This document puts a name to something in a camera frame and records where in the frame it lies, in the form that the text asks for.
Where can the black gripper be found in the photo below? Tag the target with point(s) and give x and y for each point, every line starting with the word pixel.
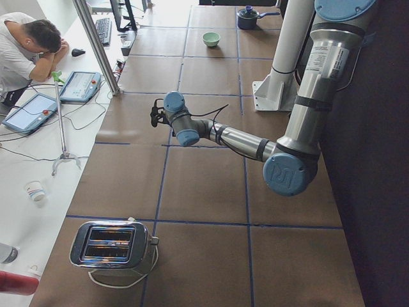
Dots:
pixel 172 126

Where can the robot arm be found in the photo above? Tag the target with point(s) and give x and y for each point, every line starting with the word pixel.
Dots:
pixel 313 49

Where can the green bowl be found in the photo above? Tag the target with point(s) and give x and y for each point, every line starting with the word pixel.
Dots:
pixel 211 39

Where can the far teach pendant tablet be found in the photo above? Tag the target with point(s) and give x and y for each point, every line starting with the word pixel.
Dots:
pixel 80 87

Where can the teach pendant tablet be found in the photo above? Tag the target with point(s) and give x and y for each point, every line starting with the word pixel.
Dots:
pixel 80 87
pixel 31 115

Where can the metal reacher grabber tool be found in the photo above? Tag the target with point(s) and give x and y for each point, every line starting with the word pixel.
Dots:
pixel 65 155

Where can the black computer mouse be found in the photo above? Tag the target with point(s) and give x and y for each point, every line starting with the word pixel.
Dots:
pixel 77 52

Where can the black keyboard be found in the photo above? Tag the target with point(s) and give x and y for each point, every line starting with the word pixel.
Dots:
pixel 103 29

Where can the black monitor stand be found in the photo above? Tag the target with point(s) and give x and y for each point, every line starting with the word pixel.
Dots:
pixel 123 15

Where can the near teach pendant tablet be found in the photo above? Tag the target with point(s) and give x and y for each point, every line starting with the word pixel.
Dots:
pixel 31 115

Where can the blue saucepan with lid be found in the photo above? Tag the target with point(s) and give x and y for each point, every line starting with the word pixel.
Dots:
pixel 248 17

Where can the silver toaster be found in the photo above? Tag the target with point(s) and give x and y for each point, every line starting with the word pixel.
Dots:
pixel 115 248

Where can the brown paper table cover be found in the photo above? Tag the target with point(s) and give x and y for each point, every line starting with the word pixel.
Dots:
pixel 225 238

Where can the paper cup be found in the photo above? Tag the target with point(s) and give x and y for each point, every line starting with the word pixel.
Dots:
pixel 36 193

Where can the seated man in white shirt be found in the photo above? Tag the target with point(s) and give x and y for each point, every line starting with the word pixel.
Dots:
pixel 30 51

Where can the grey bottle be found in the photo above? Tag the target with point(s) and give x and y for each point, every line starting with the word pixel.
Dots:
pixel 7 253

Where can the red bottle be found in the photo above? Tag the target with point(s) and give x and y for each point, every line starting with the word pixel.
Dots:
pixel 18 284

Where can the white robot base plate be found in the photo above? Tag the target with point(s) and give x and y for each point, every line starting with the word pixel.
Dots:
pixel 276 92

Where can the aluminium frame post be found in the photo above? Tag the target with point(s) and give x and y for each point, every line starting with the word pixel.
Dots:
pixel 98 49

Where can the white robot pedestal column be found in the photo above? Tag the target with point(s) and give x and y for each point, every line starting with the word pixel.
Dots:
pixel 297 17

